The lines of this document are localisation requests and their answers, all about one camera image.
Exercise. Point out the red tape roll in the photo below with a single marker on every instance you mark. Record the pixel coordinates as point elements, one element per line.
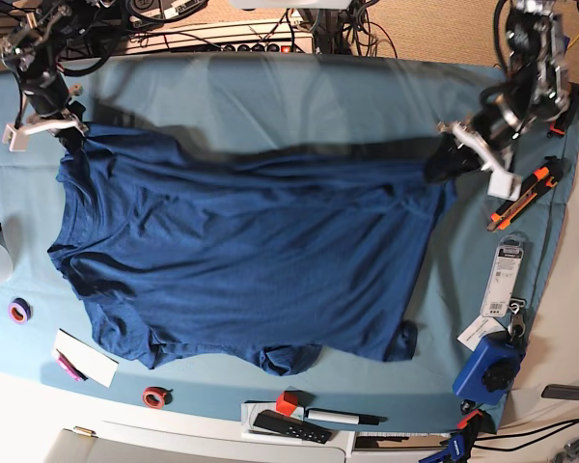
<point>156,397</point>

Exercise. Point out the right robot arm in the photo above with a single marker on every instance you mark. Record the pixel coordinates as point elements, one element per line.
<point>31,52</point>

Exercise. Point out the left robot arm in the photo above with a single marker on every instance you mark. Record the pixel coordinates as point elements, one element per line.
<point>529,42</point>

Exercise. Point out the white label card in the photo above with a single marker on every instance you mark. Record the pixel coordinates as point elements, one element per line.
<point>478,329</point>

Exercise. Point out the red cube block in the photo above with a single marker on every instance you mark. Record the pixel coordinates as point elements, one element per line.
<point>286,403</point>

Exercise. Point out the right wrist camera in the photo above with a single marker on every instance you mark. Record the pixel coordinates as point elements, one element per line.
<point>15,139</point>

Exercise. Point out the orange black utility knife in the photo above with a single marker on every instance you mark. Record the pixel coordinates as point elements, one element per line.
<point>533,187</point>

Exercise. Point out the dark blue t-shirt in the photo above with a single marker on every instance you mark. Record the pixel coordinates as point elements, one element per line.
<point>268,257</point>

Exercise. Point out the black phone device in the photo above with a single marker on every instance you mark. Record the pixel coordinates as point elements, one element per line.
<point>561,392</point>

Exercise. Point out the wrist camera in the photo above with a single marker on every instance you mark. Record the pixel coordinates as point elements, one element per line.
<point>15,139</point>
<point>504,185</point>

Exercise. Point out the white marker pen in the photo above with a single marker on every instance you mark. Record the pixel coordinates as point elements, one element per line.
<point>321,415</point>

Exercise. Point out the power strip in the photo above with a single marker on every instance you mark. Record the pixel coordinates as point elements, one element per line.
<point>273,36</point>

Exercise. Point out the black remote control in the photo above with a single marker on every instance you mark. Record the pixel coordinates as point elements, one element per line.
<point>290,427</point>

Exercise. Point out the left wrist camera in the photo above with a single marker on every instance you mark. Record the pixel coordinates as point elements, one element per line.
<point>504,185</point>

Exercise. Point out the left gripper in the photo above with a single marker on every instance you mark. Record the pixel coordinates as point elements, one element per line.
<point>451,160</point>

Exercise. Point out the orange clamp bottom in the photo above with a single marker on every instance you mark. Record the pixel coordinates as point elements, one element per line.
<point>472,421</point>

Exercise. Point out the blue box with knob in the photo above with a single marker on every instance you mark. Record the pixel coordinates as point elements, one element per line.
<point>490,369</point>

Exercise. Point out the packaged tool blister pack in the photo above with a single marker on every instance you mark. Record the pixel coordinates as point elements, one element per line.
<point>503,275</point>

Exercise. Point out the purple tape roll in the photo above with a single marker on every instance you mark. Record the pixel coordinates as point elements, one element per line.
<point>20,311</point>

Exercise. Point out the light blue table cloth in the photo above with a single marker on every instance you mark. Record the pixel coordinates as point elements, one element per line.
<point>220,104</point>

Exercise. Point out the orange black clamp top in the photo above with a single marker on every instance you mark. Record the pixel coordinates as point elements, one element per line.
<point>559,127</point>

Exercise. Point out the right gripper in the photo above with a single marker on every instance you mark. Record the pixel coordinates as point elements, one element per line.
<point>67,125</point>

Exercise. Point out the white paper card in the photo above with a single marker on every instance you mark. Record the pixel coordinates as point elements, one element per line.
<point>94,364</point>

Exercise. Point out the blue spring clamp bottom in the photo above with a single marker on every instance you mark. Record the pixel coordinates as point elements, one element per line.
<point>457,449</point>

